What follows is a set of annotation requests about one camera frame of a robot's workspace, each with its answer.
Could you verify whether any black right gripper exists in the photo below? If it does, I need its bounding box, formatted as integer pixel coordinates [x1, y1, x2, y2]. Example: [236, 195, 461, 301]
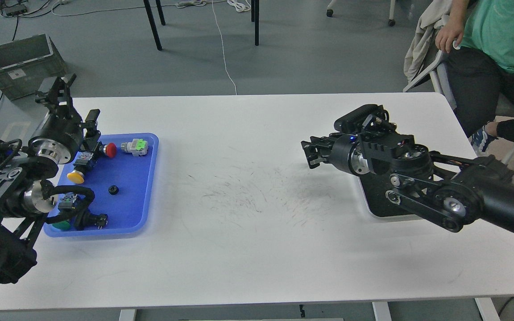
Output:
[301, 134, 371, 175]

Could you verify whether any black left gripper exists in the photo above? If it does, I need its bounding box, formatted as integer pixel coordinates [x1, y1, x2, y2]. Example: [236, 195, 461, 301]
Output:
[29, 74, 101, 165]

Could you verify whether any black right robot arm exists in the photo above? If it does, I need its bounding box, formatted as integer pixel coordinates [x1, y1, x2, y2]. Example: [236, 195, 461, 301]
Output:
[301, 104, 514, 233]

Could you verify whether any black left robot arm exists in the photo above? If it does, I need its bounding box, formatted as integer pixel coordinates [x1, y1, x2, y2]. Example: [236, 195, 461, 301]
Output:
[0, 74, 100, 284]

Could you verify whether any silver metal tray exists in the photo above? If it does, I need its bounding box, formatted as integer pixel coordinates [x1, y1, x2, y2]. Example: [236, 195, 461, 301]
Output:
[358, 173, 420, 222]

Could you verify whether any blue plastic tray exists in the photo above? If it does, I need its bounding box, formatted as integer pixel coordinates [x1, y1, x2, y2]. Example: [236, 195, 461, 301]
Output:
[43, 133, 159, 239]

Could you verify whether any person's hand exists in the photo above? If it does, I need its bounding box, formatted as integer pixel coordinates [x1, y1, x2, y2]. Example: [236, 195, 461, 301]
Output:
[435, 20, 464, 53]

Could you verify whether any grey plastic crate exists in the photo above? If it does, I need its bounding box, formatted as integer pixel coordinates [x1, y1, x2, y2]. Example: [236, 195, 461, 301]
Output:
[0, 34, 67, 100]

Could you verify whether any black table leg left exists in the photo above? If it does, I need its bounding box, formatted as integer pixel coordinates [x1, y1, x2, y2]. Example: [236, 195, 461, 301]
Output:
[143, 0, 166, 51]

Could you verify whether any black table leg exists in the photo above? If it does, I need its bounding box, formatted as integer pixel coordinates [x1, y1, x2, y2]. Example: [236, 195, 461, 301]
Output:
[250, 0, 260, 46]
[143, 0, 166, 51]

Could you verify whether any white office chair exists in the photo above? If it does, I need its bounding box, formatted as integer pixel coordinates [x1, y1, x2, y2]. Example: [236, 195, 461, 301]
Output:
[402, 43, 456, 110]

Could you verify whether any black table leg right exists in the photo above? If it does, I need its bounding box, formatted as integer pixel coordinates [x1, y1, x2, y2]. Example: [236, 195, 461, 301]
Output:
[250, 0, 260, 46]

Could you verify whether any beige jacket on chair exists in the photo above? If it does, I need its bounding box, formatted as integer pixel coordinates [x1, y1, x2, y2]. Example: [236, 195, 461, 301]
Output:
[403, 0, 452, 82]

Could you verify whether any person in green shirt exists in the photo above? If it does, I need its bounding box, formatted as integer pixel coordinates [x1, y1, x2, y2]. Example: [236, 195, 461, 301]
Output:
[445, 0, 514, 152]

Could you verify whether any red push button switch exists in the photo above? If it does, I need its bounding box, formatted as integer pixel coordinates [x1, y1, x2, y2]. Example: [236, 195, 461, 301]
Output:
[91, 141, 117, 158]

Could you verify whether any yellow push button switch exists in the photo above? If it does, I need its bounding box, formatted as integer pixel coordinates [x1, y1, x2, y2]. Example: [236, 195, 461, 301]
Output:
[66, 152, 96, 185]

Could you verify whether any grey green connector switch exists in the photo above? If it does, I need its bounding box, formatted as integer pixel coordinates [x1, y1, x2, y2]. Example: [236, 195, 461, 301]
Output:
[120, 139, 149, 157]

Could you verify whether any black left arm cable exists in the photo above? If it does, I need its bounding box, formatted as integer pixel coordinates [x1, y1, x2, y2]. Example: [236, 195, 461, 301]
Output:
[43, 185, 96, 224]

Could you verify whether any green push button switch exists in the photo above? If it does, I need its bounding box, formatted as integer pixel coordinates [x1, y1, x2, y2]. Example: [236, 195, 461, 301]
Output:
[52, 193, 81, 231]

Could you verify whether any white cable on floor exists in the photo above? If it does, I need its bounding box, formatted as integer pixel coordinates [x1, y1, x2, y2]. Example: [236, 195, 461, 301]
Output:
[211, 0, 238, 95]

